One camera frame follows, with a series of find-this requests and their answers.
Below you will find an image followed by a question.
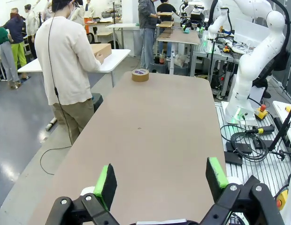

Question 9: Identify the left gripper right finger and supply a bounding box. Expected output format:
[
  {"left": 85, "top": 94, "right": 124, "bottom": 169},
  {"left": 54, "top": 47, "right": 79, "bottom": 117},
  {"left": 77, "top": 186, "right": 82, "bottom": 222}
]
[{"left": 199, "top": 157, "right": 285, "bottom": 225}]

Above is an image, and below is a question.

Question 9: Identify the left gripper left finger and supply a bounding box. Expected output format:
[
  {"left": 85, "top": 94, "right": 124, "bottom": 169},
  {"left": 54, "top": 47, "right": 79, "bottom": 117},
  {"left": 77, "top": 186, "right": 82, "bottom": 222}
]
[{"left": 46, "top": 163, "right": 118, "bottom": 225}]

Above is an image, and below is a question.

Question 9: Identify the brown cardboard shipping box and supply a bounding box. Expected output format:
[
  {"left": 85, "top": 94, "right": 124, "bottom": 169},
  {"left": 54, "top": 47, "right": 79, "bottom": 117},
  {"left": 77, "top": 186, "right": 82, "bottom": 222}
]
[{"left": 90, "top": 43, "right": 113, "bottom": 60}]

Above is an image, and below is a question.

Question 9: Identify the person's right forearm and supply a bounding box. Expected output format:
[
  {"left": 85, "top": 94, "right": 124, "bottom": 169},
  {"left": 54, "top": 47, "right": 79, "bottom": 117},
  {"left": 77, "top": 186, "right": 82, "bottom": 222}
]
[{"left": 83, "top": 52, "right": 101, "bottom": 72}]

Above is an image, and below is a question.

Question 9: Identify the aluminium profile platform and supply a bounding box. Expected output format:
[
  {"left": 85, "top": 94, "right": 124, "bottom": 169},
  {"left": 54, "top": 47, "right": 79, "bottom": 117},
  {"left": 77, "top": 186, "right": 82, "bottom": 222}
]
[{"left": 213, "top": 100, "right": 291, "bottom": 200}]

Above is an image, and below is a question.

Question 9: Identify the black yellow connector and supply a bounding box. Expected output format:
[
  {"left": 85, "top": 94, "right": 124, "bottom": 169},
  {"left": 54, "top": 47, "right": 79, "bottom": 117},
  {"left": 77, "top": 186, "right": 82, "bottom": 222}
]
[{"left": 252, "top": 125, "right": 276, "bottom": 136}]

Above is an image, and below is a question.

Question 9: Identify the yellow red emergency stop button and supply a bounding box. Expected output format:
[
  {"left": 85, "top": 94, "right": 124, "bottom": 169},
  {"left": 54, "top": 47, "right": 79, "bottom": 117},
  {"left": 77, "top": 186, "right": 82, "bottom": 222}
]
[
  {"left": 276, "top": 189, "right": 289, "bottom": 209},
  {"left": 254, "top": 105, "right": 268, "bottom": 121}
]

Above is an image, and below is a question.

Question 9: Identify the black tripod stand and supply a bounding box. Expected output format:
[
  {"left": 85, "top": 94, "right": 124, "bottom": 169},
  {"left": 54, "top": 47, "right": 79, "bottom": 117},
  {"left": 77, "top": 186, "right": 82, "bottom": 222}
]
[{"left": 268, "top": 92, "right": 291, "bottom": 162}]

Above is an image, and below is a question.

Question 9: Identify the brown packing tape roll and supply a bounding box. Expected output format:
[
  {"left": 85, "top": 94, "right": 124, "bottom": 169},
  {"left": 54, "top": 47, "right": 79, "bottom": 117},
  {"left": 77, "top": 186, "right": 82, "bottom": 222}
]
[{"left": 131, "top": 68, "right": 150, "bottom": 83}]

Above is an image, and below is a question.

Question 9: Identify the grey stool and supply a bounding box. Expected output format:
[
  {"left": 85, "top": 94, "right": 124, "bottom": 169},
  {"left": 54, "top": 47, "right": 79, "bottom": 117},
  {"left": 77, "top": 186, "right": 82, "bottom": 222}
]
[{"left": 149, "top": 62, "right": 169, "bottom": 75}]

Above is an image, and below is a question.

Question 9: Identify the white rectangular table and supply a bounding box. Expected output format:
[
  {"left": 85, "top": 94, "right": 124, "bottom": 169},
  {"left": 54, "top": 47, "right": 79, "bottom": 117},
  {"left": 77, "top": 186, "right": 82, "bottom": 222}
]
[{"left": 17, "top": 48, "right": 131, "bottom": 89}]

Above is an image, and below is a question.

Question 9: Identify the person in white cardigan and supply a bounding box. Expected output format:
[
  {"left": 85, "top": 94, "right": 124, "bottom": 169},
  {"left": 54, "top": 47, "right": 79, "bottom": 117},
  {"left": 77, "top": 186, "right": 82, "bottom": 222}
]
[{"left": 34, "top": 0, "right": 105, "bottom": 146}]

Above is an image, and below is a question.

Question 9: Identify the wooden top work table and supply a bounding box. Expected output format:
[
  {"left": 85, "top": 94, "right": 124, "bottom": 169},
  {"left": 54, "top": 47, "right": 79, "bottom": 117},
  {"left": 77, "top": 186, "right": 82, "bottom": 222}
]
[{"left": 156, "top": 29, "right": 201, "bottom": 75}]

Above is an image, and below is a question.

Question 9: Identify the stacked cardboard tray rack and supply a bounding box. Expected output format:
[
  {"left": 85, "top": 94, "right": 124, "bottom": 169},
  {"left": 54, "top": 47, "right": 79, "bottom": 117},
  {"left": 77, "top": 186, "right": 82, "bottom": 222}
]
[{"left": 156, "top": 11, "right": 176, "bottom": 38}]

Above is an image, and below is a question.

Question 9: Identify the man in grey shirt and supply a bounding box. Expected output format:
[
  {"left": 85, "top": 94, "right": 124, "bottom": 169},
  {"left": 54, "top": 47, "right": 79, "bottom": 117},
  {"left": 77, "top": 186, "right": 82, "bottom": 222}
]
[{"left": 138, "top": 0, "right": 161, "bottom": 71}]

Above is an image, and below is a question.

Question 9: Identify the man in black tee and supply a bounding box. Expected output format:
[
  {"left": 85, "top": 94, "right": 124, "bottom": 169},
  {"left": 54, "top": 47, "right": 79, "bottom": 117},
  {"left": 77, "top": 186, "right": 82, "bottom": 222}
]
[{"left": 156, "top": 0, "right": 181, "bottom": 59}]

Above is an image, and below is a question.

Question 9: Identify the person in orange trousers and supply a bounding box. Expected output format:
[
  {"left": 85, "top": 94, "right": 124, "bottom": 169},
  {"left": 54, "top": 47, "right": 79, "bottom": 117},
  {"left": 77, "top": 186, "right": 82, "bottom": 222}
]
[{"left": 83, "top": 0, "right": 96, "bottom": 35}]

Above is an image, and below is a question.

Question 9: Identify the person in white jacket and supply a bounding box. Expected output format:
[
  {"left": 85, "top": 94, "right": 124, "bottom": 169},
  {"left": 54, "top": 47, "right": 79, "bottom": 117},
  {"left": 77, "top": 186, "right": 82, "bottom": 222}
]
[{"left": 23, "top": 4, "right": 39, "bottom": 59}]

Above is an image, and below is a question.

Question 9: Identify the person in lime trousers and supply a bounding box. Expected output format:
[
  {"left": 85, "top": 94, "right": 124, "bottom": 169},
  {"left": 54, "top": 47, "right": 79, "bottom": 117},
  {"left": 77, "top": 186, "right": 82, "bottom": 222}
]
[{"left": 4, "top": 7, "right": 28, "bottom": 71}]

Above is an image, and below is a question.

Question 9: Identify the person in green tee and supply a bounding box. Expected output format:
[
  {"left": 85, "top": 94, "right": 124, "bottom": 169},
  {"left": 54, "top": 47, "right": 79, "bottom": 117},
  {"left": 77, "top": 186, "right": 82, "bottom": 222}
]
[{"left": 0, "top": 17, "right": 22, "bottom": 89}]

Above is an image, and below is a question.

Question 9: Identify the coiled black cable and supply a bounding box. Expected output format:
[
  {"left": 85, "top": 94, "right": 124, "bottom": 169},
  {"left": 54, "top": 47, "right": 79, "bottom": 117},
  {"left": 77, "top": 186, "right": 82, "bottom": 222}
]
[{"left": 230, "top": 131, "right": 270, "bottom": 163}]

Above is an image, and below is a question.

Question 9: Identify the thin black body-worn cable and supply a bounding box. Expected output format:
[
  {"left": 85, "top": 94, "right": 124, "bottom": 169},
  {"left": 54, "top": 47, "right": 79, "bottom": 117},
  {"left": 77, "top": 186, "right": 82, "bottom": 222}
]
[{"left": 39, "top": 0, "right": 75, "bottom": 175}]

